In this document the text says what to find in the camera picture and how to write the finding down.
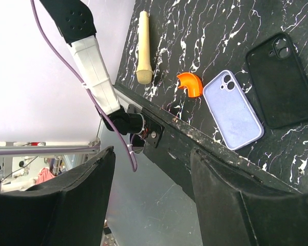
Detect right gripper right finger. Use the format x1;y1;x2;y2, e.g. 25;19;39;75
190;149;308;245

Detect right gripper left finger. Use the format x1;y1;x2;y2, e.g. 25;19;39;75
0;146;116;245

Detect lavender phone case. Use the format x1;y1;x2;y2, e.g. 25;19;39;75
203;70;264;150

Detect black phone case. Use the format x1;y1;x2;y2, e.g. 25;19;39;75
245;32;308;129

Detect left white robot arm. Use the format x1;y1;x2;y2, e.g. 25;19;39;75
41;1;145;135

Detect orange curved pipe piece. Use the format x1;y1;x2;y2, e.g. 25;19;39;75
177;72;203;98

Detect cream wooden pestle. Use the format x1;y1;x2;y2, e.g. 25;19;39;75
136;11;153;85

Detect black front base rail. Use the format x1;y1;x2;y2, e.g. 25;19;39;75
115;84;298;199

